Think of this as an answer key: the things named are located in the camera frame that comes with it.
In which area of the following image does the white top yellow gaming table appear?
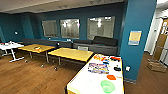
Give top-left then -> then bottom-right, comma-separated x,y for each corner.
65,53 -> 126,94

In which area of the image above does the light wood table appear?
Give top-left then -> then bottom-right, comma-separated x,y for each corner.
47,47 -> 95,66
17,43 -> 57,63

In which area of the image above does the dark grey sofa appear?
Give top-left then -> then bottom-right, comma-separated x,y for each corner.
21,38 -> 74,49
72,35 -> 120,56

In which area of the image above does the orange yellow item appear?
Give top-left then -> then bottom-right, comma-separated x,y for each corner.
93,54 -> 108,62

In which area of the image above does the interior glass window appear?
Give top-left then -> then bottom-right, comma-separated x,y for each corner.
41,19 -> 59,38
59,18 -> 81,39
86,15 -> 116,40

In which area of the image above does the red plastic item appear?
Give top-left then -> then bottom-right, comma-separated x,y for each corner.
109,55 -> 122,62

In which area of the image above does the small black item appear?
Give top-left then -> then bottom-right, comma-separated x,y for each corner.
113,66 -> 122,73

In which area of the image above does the orange bowl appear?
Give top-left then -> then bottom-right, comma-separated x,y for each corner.
106,74 -> 117,81

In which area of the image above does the green bowl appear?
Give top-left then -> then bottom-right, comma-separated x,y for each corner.
100,79 -> 116,94

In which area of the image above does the yellow pillar notice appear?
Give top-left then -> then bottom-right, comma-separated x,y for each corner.
128,30 -> 143,46

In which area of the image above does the white folding table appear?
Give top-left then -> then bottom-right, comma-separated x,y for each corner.
0,41 -> 25,63

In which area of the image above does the brown cardboard box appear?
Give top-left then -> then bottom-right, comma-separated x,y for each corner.
147,59 -> 168,73

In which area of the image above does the wooden door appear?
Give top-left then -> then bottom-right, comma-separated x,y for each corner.
153,18 -> 168,66

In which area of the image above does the white wall outlet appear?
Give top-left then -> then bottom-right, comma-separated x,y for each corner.
125,65 -> 131,72

